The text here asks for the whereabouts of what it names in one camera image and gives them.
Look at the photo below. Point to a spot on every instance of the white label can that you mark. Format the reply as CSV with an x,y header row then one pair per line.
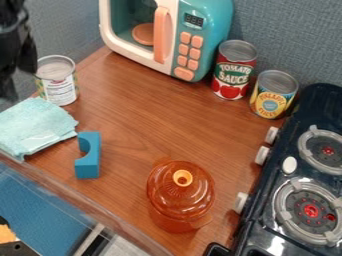
x,y
60,87

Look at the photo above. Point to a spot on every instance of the teal toy microwave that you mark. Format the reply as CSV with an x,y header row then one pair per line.
x,y
202,40

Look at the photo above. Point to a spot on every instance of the blue arch block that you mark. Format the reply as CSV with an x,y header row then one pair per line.
x,y
89,163

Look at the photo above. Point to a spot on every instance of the orange transparent lid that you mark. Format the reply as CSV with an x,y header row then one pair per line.
x,y
178,196

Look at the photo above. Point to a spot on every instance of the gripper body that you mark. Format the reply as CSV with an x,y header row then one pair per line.
x,y
13,50

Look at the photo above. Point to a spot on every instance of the red tomato sauce can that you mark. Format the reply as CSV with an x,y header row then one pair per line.
x,y
232,77

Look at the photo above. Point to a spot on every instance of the light blue cloth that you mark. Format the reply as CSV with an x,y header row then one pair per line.
x,y
31,125

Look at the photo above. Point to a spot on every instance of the toy stove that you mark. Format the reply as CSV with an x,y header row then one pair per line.
x,y
307,186

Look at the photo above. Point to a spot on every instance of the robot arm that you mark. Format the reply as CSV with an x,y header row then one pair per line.
x,y
10,9

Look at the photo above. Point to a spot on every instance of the orange pot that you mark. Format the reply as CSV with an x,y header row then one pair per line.
x,y
176,225

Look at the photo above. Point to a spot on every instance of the yellow label can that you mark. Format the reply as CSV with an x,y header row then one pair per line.
x,y
270,100

